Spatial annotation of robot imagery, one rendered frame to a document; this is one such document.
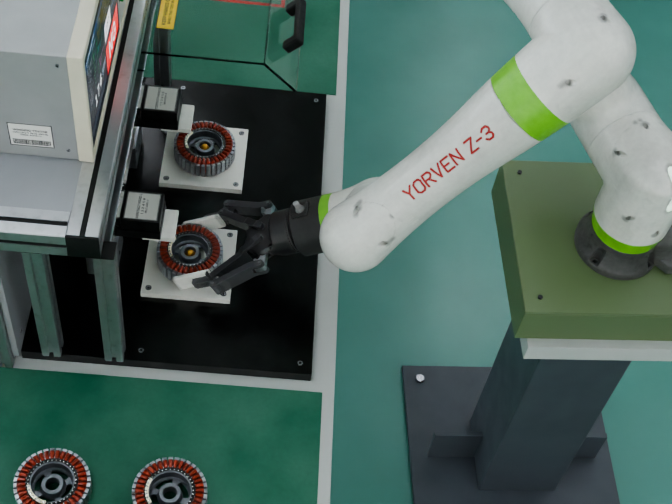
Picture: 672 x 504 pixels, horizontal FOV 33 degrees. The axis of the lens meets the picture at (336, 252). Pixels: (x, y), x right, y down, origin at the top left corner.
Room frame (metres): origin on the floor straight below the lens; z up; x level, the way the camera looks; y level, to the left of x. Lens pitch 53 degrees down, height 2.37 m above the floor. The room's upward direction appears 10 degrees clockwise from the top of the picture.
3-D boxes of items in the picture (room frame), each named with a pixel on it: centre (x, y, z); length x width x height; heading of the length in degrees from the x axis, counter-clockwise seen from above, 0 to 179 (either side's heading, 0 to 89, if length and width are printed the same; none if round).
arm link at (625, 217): (1.28, -0.48, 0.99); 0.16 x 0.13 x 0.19; 27
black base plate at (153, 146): (1.24, 0.27, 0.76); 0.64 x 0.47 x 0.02; 6
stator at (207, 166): (1.37, 0.27, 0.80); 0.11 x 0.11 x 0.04
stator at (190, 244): (1.13, 0.24, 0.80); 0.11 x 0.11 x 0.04
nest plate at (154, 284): (1.13, 0.24, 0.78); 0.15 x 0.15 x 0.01; 6
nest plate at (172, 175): (1.37, 0.27, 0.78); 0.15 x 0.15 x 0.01; 6
